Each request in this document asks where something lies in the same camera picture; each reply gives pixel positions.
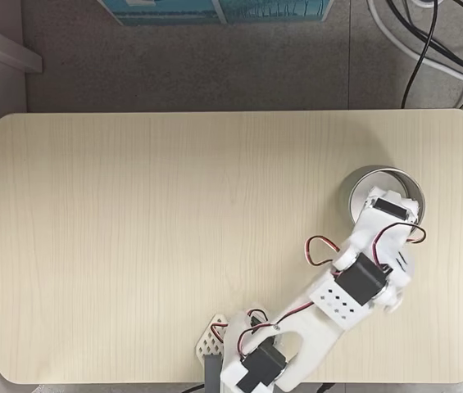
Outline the grey metal cup with handle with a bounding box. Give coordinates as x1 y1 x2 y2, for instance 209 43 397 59
339 164 426 231

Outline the thick white cable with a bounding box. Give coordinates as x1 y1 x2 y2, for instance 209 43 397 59
365 0 463 90

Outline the grey table clamp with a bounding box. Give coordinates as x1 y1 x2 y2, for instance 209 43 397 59
203 355 222 393

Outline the blue printed box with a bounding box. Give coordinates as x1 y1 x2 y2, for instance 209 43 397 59
214 0 335 25
98 0 220 26

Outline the white shelf board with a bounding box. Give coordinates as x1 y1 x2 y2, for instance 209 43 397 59
0 16 43 75

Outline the red black white servo cable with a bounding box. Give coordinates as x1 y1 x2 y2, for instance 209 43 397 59
237 301 318 358
374 223 428 269
304 235 343 266

